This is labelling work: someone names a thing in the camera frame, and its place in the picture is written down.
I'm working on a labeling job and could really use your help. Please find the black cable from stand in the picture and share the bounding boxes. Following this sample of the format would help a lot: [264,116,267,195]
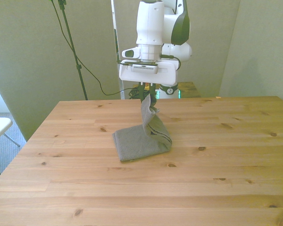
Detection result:
[49,0,134,96]

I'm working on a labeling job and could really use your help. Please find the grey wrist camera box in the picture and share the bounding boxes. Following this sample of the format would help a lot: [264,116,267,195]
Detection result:
[131,65,159,74]

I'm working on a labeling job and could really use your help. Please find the white vertical post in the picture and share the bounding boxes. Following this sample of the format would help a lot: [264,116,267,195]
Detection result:
[110,0,126,100]

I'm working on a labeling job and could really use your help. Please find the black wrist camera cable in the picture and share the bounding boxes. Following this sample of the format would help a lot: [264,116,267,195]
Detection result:
[116,54,181,71]

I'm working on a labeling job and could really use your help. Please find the black coiled cable bundle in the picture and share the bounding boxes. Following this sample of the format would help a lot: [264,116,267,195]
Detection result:
[128,88,142,100]

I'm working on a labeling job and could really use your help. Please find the white folding table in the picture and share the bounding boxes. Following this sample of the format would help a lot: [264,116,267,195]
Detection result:
[0,117,21,180]

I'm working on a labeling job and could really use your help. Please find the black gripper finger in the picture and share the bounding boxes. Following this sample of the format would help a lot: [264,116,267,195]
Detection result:
[138,82,145,105]
[149,82,157,105]

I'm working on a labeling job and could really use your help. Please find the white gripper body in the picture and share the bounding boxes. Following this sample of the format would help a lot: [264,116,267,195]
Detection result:
[118,59,179,86]

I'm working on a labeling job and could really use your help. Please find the black camera stand pole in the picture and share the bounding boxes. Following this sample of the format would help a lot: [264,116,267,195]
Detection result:
[57,0,89,101]

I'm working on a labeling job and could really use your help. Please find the grey textured towel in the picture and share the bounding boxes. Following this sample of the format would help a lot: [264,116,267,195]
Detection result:
[112,94,173,163]

